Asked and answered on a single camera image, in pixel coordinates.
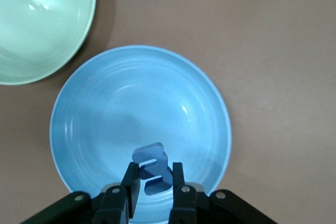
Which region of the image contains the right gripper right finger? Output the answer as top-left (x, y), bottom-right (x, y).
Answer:
top-left (167, 162), bottom-right (279, 224)

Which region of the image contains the brown table cover sheet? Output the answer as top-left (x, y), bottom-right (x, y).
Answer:
top-left (0, 0), bottom-right (336, 224)

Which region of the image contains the green plate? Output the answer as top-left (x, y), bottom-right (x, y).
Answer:
top-left (0, 0), bottom-right (97, 86)

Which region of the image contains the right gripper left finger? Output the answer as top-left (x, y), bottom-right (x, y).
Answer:
top-left (19, 162), bottom-right (143, 224)

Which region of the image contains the blue plate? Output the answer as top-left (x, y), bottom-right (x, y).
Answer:
top-left (49, 45), bottom-right (232, 224)

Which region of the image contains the blue foam letter E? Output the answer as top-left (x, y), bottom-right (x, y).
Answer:
top-left (132, 142), bottom-right (174, 196)

